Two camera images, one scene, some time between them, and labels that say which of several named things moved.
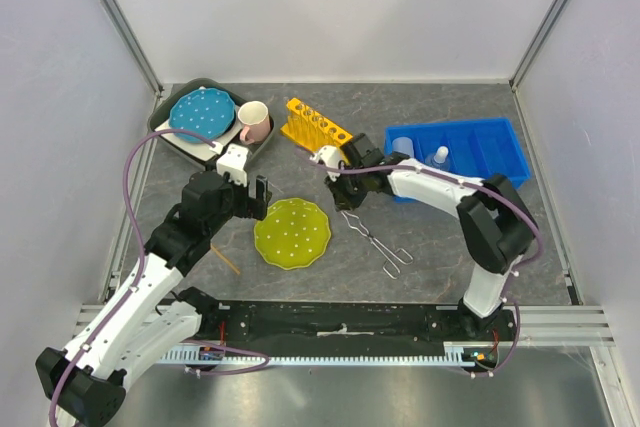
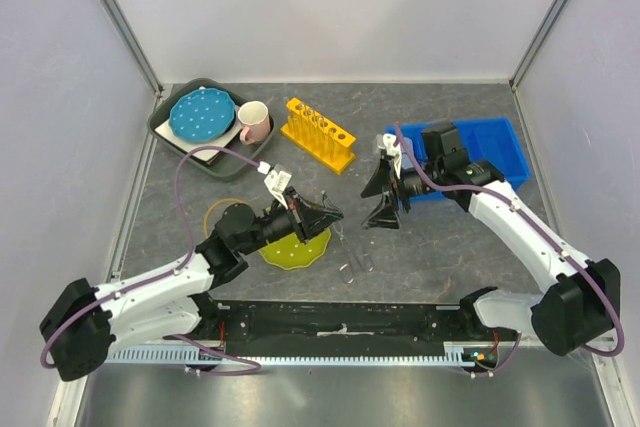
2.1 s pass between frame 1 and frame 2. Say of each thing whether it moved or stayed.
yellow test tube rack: stayed
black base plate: stayed
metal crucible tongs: moved
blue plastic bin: stayed
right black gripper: moved
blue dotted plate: stayed
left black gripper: moved
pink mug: stayed
